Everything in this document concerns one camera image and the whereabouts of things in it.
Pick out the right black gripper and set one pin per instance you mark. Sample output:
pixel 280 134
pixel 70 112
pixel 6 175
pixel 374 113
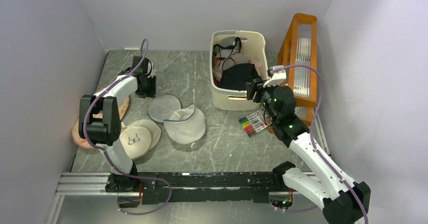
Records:
pixel 252 89

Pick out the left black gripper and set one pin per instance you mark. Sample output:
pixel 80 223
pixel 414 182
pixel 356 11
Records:
pixel 152 92

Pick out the black bra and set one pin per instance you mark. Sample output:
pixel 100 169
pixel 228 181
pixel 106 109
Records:
pixel 236 77

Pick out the white mesh laundry bag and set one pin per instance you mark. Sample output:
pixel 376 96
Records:
pixel 184 125

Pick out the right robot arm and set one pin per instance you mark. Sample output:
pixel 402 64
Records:
pixel 340 198

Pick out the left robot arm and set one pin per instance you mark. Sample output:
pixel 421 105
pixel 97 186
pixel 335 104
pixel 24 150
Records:
pixel 100 124

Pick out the cream plastic laundry basket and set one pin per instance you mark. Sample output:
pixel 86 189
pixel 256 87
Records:
pixel 253 44

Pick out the floral pink oven mitt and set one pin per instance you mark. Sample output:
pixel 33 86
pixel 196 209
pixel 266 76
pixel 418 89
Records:
pixel 83 142

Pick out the grey brown cloth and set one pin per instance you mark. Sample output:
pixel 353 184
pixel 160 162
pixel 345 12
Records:
pixel 233 60

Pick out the pack of coloured markers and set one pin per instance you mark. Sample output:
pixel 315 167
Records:
pixel 253 123

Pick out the pink cloth in basket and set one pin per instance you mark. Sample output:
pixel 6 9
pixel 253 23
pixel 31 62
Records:
pixel 217 64

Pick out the green white marker pen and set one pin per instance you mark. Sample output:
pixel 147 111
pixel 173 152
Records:
pixel 132 48

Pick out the beige round fabric pad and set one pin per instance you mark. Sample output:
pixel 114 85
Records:
pixel 139 138

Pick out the orange wooden rack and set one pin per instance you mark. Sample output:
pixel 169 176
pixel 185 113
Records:
pixel 299 48

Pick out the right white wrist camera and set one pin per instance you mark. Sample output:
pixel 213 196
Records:
pixel 276 79

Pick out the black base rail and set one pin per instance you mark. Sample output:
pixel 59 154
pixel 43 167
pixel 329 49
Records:
pixel 158 187

